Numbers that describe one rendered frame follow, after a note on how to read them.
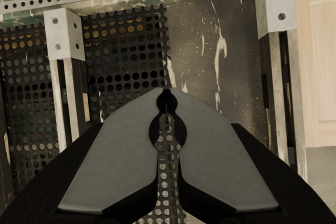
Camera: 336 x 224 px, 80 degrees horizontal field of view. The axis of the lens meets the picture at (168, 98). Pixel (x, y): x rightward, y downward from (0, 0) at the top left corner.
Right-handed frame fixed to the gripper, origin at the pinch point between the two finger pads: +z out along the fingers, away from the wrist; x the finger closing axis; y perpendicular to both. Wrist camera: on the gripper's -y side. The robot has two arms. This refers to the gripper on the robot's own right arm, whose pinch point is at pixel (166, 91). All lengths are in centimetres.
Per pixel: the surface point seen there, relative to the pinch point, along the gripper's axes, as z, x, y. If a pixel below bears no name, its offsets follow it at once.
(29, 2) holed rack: 49, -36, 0
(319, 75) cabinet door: 33, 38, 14
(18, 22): 51, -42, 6
